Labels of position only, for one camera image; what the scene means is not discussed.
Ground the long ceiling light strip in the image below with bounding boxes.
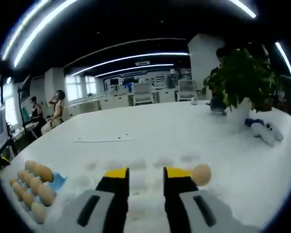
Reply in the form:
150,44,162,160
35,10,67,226
94,64,174,78
13,0,78,68
229,0,257,19
69,51,189,77
275,41,291,78
0,0,51,61

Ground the green potted plant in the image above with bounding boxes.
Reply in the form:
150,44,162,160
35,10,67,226
202,47,286,131

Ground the white square pillar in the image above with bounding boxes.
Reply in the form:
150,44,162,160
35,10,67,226
188,33,227,100

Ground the white flat strip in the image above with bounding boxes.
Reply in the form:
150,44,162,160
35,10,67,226
72,132,138,143

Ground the white mesh office chair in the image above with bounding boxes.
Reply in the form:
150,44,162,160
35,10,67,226
133,81,153,105
177,79,197,101

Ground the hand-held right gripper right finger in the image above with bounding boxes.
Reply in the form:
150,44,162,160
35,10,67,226
162,166,260,233

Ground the blue egg tray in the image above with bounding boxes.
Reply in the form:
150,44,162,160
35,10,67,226
11,171,67,214

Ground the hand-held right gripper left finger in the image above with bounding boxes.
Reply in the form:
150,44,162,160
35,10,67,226
52,166,131,233

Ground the white table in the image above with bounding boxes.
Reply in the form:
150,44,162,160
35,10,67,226
0,99,291,233

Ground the black tripod stand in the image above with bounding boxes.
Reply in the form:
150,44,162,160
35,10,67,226
16,75,39,141

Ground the white cabinet row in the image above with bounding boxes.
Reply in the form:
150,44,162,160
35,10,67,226
62,92,209,115

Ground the white and blue device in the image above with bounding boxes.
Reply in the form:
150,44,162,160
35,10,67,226
244,117,284,148

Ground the white plastic egg holder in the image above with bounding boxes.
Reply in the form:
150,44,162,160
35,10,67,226
62,152,216,202

